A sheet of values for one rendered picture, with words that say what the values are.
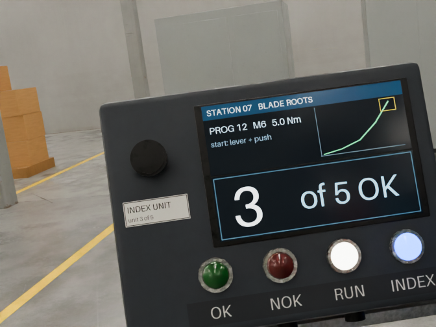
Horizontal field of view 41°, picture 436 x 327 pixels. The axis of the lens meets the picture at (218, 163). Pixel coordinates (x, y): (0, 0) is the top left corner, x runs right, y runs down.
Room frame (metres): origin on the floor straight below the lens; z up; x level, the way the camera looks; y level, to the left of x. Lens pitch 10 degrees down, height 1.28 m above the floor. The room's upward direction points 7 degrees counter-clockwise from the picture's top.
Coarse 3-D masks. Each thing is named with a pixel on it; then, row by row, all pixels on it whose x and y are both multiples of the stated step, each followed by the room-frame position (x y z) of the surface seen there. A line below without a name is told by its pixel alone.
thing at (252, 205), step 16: (224, 176) 0.44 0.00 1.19; (240, 176) 0.44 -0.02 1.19; (256, 176) 0.44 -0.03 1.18; (272, 176) 0.44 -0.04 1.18; (224, 192) 0.43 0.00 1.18; (240, 192) 0.43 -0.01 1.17; (256, 192) 0.43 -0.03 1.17; (272, 192) 0.43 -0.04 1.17; (224, 208) 0.43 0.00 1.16; (240, 208) 0.43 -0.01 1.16; (256, 208) 0.43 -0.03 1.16; (272, 208) 0.43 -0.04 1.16; (224, 224) 0.43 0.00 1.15; (240, 224) 0.43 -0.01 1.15; (256, 224) 0.43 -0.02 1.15; (272, 224) 0.43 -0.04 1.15; (224, 240) 0.42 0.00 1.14
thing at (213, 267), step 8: (208, 264) 0.42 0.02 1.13; (216, 264) 0.41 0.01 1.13; (224, 264) 0.42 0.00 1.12; (200, 272) 0.42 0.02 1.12; (208, 272) 0.41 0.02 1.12; (216, 272) 0.41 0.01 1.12; (224, 272) 0.41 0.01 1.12; (232, 272) 0.42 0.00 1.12; (200, 280) 0.41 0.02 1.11; (208, 280) 0.41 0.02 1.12; (216, 280) 0.41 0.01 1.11; (224, 280) 0.41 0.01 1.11; (208, 288) 0.41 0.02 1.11; (216, 288) 0.41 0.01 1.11; (224, 288) 0.41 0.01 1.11
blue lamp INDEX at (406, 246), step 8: (400, 232) 0.43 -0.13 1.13; (408, 232) 0.43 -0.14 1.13; (416, 232) 0.43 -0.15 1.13; (392, 240) 0.42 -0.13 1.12; (400, 240) 0.42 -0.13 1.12; (408, 240) 0.42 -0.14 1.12; (416, 240) 0.42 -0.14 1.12; (392, 248) 0.42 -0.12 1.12; (400, 248) 0.42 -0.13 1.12; (408, 248) 0.42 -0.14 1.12; (416, 248) 0.42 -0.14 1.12; (400, 256) 0.42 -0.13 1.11; (408, 256) 0.42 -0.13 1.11; (416, 256) 0.42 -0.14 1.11
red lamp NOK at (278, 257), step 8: (280, 248) 0.42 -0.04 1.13; (272, 256) 0.42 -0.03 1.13; (280, 256) 0.42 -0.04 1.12; (288, 256) 0.42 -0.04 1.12; (264, 264) 0.42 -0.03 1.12; (272, 264) 0.41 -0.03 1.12; (280, 264) 0.41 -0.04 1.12; (288, 264) 0.41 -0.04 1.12; (296, 264) 0.42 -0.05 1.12; (264, 272) 0.42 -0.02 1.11; (272, 272) 0.41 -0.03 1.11; (280, 272) 0.41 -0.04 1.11; (288, 272) 0.41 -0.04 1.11; (272, 280) 0.42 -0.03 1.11; (280, 280) 0.42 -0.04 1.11; (288, 280) 0.42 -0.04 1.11
